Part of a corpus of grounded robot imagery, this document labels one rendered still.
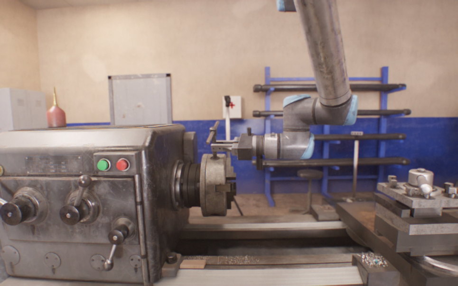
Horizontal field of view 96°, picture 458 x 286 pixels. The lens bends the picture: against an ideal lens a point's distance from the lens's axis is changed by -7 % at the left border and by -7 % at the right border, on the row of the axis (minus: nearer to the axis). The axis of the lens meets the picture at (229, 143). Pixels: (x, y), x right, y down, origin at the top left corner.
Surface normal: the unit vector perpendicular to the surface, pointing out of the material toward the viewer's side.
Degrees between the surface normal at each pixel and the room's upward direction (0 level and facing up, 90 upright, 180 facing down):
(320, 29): 133
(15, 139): 45
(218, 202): 102
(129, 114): 90
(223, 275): 36
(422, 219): 0
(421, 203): 90
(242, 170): 90
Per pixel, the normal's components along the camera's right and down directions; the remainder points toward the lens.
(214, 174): -0.03, -0.44
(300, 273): -0.03, -0.74
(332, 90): -0.24, 0.75
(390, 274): -0.02, 0.11
